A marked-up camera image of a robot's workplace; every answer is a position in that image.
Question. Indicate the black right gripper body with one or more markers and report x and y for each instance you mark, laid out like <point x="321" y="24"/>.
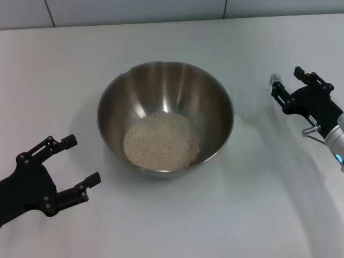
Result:
<point x="317" y="104"/>

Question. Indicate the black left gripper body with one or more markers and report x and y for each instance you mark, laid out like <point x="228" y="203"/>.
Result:
<point x="29" y="188"/>

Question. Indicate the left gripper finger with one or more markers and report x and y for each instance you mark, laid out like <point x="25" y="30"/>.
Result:
<point x="70" y="141"/>
<point x="72" y="197"/>

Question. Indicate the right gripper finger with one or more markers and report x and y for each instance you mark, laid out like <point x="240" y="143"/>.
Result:
<point x="280" y="94"/>
<point x="311" y="79"/>

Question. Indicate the white rice grains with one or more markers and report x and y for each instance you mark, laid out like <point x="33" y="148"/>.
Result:
<point x="161" y="142"/>

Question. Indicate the stainless steel mixing bowl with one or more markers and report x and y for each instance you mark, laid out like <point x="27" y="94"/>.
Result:
<point x="166" y="91"/>

